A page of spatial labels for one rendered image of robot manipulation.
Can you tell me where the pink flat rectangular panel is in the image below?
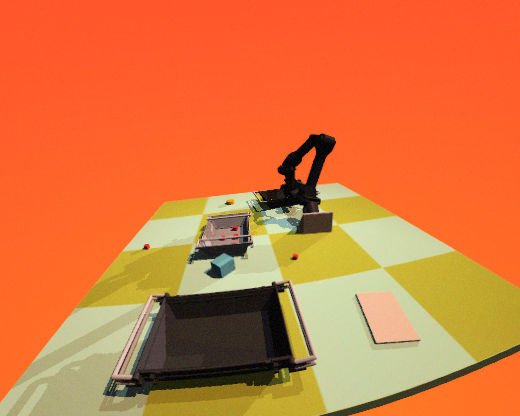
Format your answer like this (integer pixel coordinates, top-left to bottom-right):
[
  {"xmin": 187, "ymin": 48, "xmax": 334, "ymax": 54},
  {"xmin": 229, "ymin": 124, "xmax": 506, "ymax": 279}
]
[{"xmin": 356, "ymin": 291, "xmax": 421, "ymax": 344}]

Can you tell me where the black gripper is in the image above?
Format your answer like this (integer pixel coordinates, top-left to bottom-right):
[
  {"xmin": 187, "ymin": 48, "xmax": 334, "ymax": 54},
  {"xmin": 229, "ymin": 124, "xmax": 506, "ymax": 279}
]
[{"xmin": 280, "ymin": 178, "xmax": 299, "ymax": 206}]

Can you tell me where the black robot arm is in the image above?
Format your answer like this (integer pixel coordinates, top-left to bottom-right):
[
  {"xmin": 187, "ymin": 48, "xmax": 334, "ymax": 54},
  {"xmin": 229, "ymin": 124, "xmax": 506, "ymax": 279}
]
[{"xmin": 277, "ymin": 133, "xmax": 336, "ymax": 214}]

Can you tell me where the small teal block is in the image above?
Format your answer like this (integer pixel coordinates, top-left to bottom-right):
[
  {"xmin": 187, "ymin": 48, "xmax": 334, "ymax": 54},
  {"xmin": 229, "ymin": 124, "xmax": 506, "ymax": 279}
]
[{"xmin": 210, "ymin": 253, "xmax": 235, "ymax": 278}]

